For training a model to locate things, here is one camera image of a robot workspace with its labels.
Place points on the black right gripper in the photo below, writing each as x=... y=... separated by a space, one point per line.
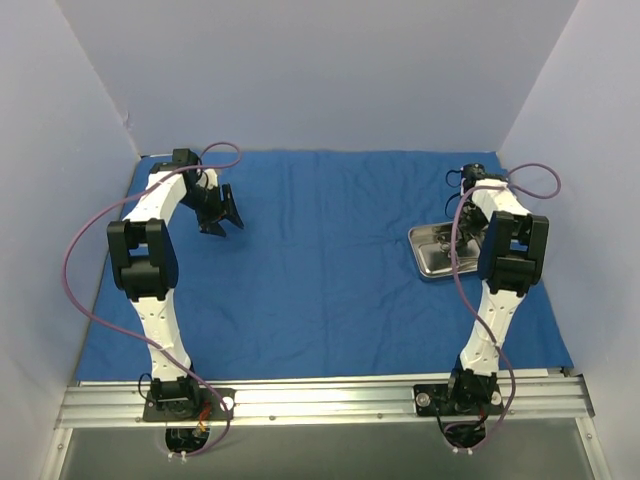
x=460 y=235

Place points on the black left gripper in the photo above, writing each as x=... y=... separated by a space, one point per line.
x=215 y=211

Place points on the stainless steel instrument tray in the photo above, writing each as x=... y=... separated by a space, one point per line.
x=433 y=264

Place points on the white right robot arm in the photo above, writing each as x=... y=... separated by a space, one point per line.
x=500 y=280

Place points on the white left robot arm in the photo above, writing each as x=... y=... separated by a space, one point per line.
x=145 y=268

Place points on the steel surgical scissors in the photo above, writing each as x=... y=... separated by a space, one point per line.
x=443 y=242

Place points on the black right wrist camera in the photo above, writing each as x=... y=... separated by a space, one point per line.
x=471 y=173

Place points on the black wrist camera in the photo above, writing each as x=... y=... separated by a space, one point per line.
x=184 y=157
x=471 y=173

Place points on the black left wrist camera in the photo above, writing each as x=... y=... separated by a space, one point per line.
x=184 y=157

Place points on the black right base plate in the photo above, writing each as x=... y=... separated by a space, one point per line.
x=431 y=400

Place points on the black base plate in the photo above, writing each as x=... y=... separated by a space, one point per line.
x=431 y=400
x=206 y=407

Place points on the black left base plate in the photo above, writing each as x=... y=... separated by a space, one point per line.
x=206 y=407

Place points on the aluminium frame rail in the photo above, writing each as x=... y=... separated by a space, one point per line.
x=539 y=394

